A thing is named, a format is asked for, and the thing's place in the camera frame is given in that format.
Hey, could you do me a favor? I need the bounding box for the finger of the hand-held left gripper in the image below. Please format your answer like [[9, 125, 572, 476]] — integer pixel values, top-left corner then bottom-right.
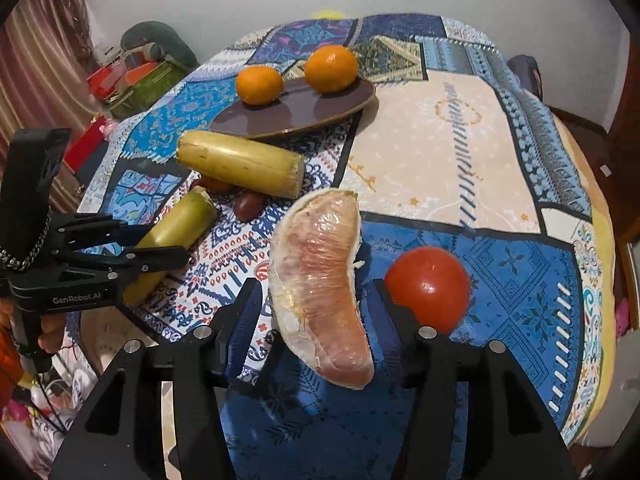
[[50, 212, 137, 252], [60, 245, 189, 282]]

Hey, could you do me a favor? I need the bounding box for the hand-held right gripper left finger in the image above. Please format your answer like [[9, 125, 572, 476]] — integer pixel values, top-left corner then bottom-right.
[[47, 277, 281, 480]]

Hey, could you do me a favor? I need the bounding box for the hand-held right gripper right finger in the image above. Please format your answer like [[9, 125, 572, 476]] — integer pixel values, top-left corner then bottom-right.
[[370, 279, 581, 480]]

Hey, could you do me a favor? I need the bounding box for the thin yellow sugarcane piece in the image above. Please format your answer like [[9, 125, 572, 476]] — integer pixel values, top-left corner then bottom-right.
[[120, 186, 219, 307]]

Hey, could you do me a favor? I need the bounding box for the plastic-wrapped peeled pomelo segment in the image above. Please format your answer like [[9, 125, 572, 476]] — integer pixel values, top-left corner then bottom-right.
[[268, 189, 376, 391]]

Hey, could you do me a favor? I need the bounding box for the person's left hand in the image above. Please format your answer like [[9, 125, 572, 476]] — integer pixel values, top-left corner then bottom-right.
[[0, 297, 66, 358]]

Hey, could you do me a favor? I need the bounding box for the red tomato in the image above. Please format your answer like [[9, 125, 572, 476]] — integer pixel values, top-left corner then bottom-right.
[[384, 246, 472, 335]]

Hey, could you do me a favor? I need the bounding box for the flat red box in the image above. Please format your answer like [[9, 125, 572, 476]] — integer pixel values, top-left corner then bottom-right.
[[65, 115, 119, 175]]

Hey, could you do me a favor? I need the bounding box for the red jujube date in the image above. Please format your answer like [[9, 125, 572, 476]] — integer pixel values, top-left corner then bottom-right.
[[192, 174, 232, 194], [235, 192, 266, 222]]

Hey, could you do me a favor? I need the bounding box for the striped brown curtain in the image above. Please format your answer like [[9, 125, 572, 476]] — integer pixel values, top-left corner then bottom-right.
[[0, 0, 96, 211]]

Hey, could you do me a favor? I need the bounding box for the thick yellow sugarcane piece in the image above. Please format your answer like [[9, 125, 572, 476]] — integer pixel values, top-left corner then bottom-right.
[[176, 130, 306, 198]]

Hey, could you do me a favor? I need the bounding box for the red gift box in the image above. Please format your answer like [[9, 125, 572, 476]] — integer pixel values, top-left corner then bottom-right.
[[86, 62, 127, 99]]

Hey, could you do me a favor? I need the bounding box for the green patterned box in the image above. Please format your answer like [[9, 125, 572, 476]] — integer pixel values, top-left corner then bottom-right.
[[107, 60, 193, 120]]

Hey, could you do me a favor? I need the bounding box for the blue patchwork printed tablecloth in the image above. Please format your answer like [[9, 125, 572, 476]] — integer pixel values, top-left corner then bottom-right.
[[75, 12, 618, 480]]

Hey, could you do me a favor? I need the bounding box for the brown oval plate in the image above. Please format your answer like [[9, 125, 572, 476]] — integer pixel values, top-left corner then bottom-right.
[[208, 77, 377, 140]]

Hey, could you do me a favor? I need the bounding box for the small orange tangerine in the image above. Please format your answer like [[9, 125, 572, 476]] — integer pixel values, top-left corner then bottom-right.
[[235, 65, 285, 106]]

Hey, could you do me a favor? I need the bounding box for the dark green cushion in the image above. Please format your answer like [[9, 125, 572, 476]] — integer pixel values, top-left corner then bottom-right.
[[120, 21, 201, 68]]

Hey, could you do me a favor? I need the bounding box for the yellow blanket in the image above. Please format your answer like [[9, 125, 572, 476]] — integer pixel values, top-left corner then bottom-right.
[[550, 110, 632, 443]]

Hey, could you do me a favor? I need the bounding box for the large orange tangerine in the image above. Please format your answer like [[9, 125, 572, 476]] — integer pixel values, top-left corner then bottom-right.
[[304, 44, 360, 94]]

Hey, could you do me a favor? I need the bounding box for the purple chair back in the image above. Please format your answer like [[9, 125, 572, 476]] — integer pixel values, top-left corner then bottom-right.
[[507, 55, 544, 102]]

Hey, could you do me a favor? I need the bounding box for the metal chain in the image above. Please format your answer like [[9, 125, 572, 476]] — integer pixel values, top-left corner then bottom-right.
[[0, 209, 53, 274]]

